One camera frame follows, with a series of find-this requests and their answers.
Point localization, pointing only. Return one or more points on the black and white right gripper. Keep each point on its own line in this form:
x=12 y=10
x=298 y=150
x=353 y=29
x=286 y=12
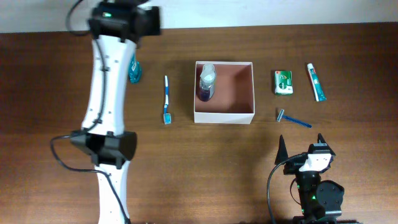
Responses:
x=293 y=164

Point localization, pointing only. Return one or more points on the blue disposable razor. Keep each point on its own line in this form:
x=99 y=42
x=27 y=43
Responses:
x=281 y=115

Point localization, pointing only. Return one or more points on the white and teal toothpaste tube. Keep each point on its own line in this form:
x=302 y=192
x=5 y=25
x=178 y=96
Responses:
x=317 y=88

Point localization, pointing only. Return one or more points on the green soap box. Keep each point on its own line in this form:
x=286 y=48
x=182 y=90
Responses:
x=283 y=82

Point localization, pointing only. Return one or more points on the clear bottle with purple liquid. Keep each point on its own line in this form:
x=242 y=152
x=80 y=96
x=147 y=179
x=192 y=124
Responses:
x=207 y=82

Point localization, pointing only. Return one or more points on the teal mouthwash bottle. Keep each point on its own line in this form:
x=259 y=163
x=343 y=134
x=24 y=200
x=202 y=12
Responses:
x=134 y=70

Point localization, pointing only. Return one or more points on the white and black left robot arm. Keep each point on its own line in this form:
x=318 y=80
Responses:
x=116 y=29

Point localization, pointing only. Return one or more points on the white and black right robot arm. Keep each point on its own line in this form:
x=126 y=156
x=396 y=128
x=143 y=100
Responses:
x=320 y=200

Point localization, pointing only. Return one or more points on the white open cardboard box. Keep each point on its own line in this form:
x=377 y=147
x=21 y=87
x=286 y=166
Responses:
x=233 y=101

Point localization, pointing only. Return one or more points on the blue and white toothbrush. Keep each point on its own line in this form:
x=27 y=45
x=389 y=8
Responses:
x=167 y=115

